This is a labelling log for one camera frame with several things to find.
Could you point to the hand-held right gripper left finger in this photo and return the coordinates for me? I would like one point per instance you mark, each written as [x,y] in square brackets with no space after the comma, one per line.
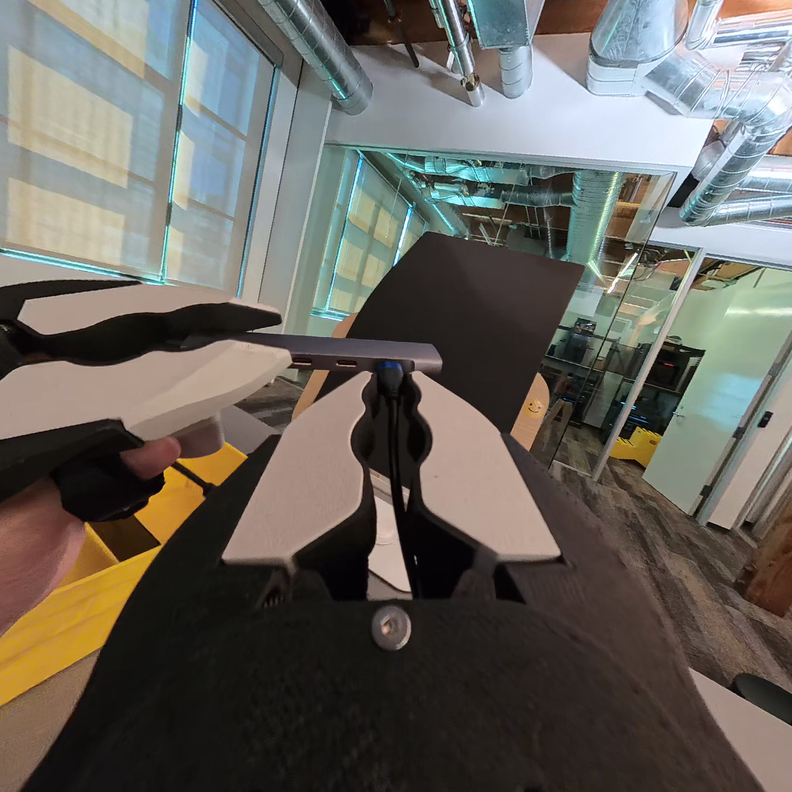
[297,489]

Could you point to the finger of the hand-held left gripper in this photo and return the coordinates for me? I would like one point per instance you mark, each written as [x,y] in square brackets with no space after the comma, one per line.
[74,315]
[154,390]

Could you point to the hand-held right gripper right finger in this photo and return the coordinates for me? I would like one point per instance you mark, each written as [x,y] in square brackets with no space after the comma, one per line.
[482,489]

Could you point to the grey USB hub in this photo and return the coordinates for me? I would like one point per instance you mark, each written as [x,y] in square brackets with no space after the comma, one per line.
[346,349]

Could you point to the person's left hand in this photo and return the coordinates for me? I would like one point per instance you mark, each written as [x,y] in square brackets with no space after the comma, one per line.
[37,557]

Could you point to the yellow smiley sticker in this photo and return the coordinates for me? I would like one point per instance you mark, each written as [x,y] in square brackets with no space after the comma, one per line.
[534,408]

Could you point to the white stand base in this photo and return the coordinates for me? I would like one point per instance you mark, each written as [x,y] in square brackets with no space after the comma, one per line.
[387,557]

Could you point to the yellow plastic step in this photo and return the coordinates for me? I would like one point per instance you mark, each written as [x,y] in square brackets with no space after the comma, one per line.
[636,450]

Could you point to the yellow plastic bin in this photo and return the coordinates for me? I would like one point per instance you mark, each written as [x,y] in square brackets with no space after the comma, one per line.
[74,625]

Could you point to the black backdrop board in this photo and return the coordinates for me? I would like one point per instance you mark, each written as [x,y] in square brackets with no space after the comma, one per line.
[482,309]

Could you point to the black equipment rack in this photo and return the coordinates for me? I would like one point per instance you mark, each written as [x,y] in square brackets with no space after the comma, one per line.
[674,371]

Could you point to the black wrist rest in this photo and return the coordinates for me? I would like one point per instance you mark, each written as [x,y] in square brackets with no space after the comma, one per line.
[764,699]

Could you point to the silver sprinkler pipe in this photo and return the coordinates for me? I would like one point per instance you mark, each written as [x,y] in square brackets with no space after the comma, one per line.
[461,55]

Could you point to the wooden post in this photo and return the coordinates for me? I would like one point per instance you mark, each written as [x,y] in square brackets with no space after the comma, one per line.
[767,569]

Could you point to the round silver duct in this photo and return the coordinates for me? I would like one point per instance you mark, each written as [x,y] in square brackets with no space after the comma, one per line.
[322,55]

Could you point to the branching silver ventilation duct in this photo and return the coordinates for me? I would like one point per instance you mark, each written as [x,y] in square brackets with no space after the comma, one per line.
[730,161]

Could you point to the rectangular silver duct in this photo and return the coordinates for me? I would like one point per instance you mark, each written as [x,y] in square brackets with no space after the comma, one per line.
[504,25]

